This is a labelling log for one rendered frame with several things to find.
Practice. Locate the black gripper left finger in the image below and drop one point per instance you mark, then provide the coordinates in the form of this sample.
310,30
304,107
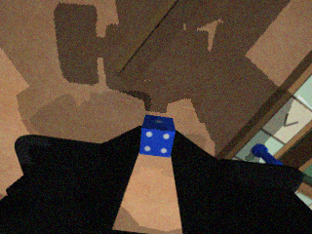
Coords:
107,166

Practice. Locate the dark blue pawn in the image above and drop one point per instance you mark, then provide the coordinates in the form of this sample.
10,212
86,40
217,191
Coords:
260,151

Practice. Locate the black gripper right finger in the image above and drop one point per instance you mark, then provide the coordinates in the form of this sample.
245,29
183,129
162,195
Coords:
201,180

